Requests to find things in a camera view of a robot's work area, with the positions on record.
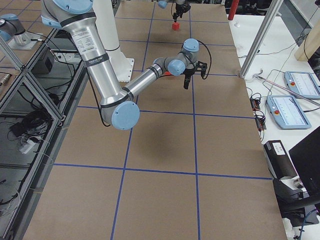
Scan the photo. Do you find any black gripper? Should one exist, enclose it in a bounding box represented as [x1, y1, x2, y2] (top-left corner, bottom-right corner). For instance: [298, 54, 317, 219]
[172, 3, 190, 20]
[183, 68, 195, 89]

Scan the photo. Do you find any red block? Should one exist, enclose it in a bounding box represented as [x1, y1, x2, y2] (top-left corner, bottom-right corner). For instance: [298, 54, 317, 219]
[171, 22, 180, 31]
[162, 71, 173, 77]

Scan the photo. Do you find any red cylinder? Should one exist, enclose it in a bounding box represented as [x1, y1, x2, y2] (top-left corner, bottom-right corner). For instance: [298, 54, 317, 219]
[228, 0, 239, 21]

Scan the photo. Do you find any small circuit board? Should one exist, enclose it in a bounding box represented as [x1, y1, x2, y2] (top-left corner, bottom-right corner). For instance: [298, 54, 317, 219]
[249, 97, 261, 110]

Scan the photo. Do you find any near blue teach pendant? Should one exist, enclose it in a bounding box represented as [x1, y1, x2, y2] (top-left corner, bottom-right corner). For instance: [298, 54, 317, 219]
[266, 95, 312, 130]

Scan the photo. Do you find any blue teach pendant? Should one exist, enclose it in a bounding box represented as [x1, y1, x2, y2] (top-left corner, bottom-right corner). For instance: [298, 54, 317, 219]
[266, 95, 312, 130]
[284, 71, 320, 100]

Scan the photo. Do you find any far blue teach pendant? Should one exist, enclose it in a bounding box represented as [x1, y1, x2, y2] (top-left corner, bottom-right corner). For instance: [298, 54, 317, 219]
[284, 71, 320, 100]

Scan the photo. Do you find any black box with label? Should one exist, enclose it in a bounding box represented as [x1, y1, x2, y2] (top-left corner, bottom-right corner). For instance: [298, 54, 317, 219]
[263, 140, 298, 180]

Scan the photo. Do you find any black computer monitor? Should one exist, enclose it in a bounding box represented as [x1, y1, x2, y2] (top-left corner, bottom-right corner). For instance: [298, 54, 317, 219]
[289, 127, 320, 195]

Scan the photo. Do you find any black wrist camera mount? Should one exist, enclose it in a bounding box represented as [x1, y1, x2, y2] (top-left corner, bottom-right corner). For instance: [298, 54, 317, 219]
[195, 61, 208, 79]

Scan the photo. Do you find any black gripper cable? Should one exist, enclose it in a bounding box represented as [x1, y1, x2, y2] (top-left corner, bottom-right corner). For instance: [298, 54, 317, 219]
[184, 41, 213, 81]

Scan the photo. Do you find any metal rod with handle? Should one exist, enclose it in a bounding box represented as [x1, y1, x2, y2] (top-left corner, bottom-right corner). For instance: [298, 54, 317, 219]
[253, 74, 315, 101]

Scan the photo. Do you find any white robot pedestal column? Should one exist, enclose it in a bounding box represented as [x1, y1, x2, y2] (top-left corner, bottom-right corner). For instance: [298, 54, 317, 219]
[93, 0, 135, 82]

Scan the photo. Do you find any aluminium frame post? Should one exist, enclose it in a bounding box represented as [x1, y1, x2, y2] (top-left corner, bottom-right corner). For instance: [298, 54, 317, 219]
[239, 0, 284, 79]

